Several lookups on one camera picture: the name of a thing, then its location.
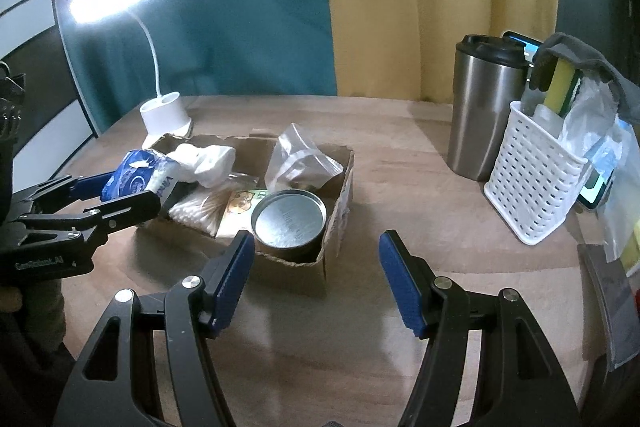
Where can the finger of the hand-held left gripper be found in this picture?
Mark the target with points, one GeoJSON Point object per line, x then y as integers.
{"type": "Point", "coordinates": [92, 184]}
{"type": "Point", "coordinates": [135, 207]}

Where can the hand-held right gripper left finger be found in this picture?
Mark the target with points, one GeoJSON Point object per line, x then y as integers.
{"type": "Point", "coordinates": [235, 277]}

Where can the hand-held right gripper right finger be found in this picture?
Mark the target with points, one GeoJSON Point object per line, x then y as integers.
{"type": "Point", "coordinates": [400, 282]}

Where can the blue tissue packet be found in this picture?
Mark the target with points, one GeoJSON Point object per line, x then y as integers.
{"type": "Point", "coordinates": [132, 172]}

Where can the cotton swab packet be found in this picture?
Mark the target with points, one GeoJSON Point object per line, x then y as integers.
{"type": "Point", "coordinates": [200, 207]}

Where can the brown cardboard box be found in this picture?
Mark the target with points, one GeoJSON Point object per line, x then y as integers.
{"type": "Point", "coordinates": [330, 247]}

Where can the white sock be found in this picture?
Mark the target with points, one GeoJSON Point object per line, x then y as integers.
{"type": "Point", "coordinates": [210, 162]}

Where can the clear zip bag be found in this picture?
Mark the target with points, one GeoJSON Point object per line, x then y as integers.
{"type": "Point", "coordinates": [300, 162]}

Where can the white perforated plastic basket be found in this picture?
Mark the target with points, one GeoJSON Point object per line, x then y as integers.
{"type": "Point", "coordinates": [530, 187]}

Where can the grey sock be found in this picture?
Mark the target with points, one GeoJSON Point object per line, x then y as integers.
{"type": "Point", "coordinates": [575, 52]}

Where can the small yellow green carton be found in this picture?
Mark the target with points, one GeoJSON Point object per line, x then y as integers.
{"type": "Point", "coordinates": [237, 207]}

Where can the round tin can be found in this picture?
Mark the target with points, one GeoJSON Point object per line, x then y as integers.
{"type": "Point", "coordinates": [287, 217]}

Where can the white desk lamp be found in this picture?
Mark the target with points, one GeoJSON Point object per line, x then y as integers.
{"type": "Point", "coordinates": [165, 112]}

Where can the steel travel tumbler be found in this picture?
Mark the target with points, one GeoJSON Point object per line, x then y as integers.
{"type": "Point", "coordinates": [480, 117]}

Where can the smartphone with lit screen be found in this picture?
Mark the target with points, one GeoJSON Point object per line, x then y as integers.
{"type": "Point", "coordinates": [597, 187]}

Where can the teal curtain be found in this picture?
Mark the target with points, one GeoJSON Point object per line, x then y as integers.
{"type": "Point", "coordinates": [225, 7]}

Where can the clear plastic packet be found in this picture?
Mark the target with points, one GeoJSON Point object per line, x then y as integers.
{"type": "Point", "coordinates": [622, 217]}

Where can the crumpled clear plastic bag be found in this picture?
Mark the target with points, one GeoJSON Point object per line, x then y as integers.
{"type": "Point", "coordinates": [585, 117]}

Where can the yellow sponge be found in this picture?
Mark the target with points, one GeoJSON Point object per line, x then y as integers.
{"type": "Point", "coordinates": [562, 87]}

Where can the yellow curtain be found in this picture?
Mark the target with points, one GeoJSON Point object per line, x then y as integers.
{"type": "Point", "coordinates": [425, 7]}

